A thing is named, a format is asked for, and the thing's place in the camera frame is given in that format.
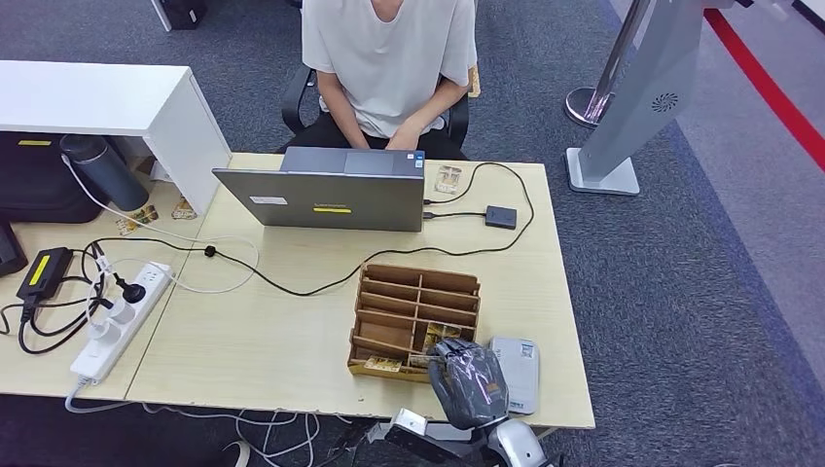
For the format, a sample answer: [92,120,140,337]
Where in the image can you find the person's left hand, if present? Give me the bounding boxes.
[384,122,421,152]

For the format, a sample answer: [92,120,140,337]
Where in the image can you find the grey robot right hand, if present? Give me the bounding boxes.
[426,338,511,432]

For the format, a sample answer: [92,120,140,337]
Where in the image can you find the pale patterned ID card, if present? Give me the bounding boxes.
[434,164,464,196]

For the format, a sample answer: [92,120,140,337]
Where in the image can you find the wooden card organizer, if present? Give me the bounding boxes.
[347,263,483,384]

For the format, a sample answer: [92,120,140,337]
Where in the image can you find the grey card reader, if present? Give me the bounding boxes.
[488,336,541,416]

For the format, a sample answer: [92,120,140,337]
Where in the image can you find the person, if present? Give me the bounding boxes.
[278,0,480,162]

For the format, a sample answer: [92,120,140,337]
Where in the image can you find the white box under desk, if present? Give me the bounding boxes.
[367,419,479,443]

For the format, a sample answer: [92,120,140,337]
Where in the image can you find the grey laptop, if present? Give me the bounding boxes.
[212,146,427,234]

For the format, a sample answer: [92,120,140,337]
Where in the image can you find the black office chair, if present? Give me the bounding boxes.
[280,64,470,153]

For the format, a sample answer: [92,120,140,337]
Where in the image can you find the small black hub box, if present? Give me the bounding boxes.
[484,204,519,231]

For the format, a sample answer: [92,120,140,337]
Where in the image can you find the dark box with white panel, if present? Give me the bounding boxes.
[149,0,209,32]

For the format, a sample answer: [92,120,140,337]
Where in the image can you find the grey kiosk stand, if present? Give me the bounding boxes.
[564,0,736,197]

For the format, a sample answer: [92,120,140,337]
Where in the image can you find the dark grey thermos bottle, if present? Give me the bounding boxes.
[58,133,151,213]

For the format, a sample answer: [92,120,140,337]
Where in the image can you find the black plug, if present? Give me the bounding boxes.
[112,273,148,305]

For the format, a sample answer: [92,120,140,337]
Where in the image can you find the white desk shelf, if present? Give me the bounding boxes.
[0,59,233,217]

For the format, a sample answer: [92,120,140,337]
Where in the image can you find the black bag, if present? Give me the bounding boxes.
[0,131,104,225]

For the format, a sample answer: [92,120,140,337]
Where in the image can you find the white power strip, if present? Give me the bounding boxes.
[69,261,175,386]

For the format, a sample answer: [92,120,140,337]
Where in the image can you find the black adapter with yellow label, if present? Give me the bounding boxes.
[16,246,74,301]

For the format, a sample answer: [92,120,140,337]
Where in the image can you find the black device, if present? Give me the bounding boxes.
[0,222,29,278]

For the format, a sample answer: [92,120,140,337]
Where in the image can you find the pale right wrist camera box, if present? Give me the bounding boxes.
[386,408,428,445]

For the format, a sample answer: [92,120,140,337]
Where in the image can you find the long black power cable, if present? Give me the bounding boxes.
[80,161,536,298]

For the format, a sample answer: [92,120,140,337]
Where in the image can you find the chrome stanchion post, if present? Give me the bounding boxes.
[563,0,652,128]

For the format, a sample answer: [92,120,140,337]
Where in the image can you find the white cable loops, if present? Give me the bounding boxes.
[222,412,324,467]

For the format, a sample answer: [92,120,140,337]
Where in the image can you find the thin white cable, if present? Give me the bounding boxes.
[60,154,261,296]

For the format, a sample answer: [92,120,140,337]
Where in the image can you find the tangled black adapter cord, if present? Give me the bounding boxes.
[0,239,114,357]

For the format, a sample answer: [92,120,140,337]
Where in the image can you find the white power strip cord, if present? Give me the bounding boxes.
[64,379,305,427]

